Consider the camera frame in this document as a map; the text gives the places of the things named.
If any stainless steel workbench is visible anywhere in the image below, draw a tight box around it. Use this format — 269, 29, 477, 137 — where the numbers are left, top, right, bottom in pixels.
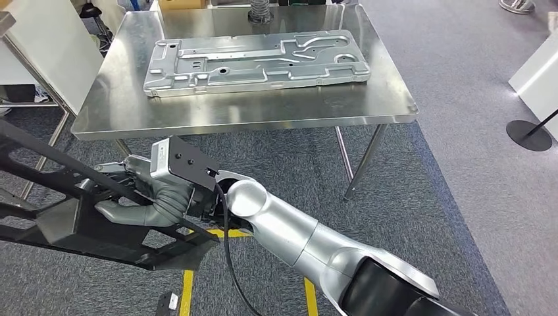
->
70, 3, 419, 201

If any black chair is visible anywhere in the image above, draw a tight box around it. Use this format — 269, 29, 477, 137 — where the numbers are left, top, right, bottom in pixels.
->
78, 2, 114, 49

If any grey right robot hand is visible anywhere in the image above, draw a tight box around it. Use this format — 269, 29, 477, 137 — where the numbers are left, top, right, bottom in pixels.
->
80, 155, 170, 228

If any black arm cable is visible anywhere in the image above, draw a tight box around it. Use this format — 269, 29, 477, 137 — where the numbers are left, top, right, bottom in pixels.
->
213, 183, 263, 316

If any white display counter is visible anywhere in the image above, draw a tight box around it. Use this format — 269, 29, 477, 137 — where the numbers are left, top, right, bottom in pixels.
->
509, 30, 558, 140

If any white board panel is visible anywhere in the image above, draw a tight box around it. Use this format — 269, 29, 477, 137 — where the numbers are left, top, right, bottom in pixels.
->
0, 0, 105, 115

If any black stanchion post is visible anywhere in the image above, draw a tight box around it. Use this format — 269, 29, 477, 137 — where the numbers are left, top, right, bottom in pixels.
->
505, 109, 558, 153

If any black plastic car part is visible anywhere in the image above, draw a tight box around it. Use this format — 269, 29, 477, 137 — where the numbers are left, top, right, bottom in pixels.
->
0, 118, 220, 271

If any steel side table frame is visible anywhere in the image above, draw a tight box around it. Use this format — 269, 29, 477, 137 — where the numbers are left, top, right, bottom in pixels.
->
0, 102, 70, 201

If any grey corrugated hose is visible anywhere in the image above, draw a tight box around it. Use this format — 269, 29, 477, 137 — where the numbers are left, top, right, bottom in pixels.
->
247, 0, 274, 25

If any stamped grey metal panel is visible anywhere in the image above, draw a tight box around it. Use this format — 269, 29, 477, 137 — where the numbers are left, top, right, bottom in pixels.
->
143, 29, 371, 97

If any small black white robot part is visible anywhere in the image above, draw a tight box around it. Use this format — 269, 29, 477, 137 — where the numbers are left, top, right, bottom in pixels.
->
155, 292, 180, 316

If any yellow floor tape square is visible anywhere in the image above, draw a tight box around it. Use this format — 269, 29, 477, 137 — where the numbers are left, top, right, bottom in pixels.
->
178, 228, 321, 316

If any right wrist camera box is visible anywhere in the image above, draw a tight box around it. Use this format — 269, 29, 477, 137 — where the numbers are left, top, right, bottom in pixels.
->
150, 135, 221, 192

